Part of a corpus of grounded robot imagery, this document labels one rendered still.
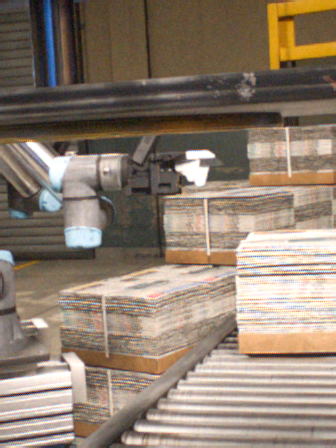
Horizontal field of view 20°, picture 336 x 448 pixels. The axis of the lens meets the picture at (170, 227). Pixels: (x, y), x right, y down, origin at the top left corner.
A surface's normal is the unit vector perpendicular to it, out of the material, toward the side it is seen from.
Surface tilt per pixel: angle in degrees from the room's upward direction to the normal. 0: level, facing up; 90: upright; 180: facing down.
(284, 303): 90
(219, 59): 90
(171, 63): 90
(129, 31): 90
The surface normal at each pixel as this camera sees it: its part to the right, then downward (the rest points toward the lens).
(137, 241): -0.29, 0.11
